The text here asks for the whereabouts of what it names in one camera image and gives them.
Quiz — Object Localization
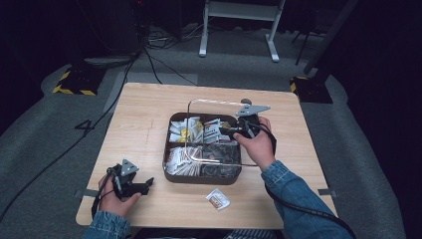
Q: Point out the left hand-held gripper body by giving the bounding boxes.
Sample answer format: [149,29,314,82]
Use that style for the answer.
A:
[106,158,149,201]

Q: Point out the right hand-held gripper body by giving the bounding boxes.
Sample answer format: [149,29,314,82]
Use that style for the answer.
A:
[235,104,272,138]

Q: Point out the clear plastic box lid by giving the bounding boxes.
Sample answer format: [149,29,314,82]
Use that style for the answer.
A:
[184,98,259,167]

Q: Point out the dark brown compartment box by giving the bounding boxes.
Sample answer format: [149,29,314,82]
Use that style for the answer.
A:
[162,112,243,186]

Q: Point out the white packet with brown label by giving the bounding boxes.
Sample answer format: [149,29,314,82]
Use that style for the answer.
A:
[205,187,232,211]

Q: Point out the person's left hand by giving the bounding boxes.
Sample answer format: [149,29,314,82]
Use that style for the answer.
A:
[99,174,142,217]

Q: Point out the person's right hand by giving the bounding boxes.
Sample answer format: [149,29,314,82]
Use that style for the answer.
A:
[233,117,277,172]

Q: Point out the pile of white silver packets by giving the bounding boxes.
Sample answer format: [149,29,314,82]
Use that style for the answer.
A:
[202,119,239,145]

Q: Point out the pile of dark packets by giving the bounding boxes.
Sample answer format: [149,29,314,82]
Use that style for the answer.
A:
[200,142,241,177]

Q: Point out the pile of white brown sticks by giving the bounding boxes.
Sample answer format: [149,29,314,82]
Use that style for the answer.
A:
[164,145,203,176]

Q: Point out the pile of yellow label packets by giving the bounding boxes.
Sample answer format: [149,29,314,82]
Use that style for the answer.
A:
[168,117,204,143]

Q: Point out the black yellow striped stand base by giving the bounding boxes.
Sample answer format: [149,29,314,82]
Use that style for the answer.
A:
[290,76,333,105]
[52,64,107,97]

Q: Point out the black thin tripod leg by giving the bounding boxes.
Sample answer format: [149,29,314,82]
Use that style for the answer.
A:
[292,29,321,67]

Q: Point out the person's striped clothing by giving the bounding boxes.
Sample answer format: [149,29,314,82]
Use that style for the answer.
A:
[132,228,278,239]

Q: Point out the grey flat floor plate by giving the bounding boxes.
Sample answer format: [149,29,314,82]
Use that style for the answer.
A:
[83,55,135,69]

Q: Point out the dark slanted stand pole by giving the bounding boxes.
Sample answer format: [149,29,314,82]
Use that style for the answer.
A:
[303,0,360,76]

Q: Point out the left hand-held gripper cable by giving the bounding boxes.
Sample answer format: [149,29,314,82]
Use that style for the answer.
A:
[91,168,116,219]

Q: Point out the hand-held gripper cable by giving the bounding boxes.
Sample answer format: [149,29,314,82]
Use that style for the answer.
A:
[247,121,358,239]
[91,168,116,219]

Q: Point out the grey table edge bracket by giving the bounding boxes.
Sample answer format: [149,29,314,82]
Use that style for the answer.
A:
[74,188,100,199]
[316,187,338,198]

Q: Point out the long black floor cable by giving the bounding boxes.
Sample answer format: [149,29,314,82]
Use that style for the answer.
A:
[0,49,142,223]

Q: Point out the thin black floor cable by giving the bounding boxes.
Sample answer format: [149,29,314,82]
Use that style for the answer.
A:
[144,49,198,87]

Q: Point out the right hand-held gripper cable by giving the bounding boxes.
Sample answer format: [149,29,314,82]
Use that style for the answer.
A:
[247,121,358,239]

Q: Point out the tangle of floor cables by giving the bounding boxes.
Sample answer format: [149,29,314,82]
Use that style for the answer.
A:
[145,23,213,51]

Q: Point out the white metal stand frame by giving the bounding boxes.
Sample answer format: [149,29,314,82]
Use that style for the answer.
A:
[198,0,287,64]

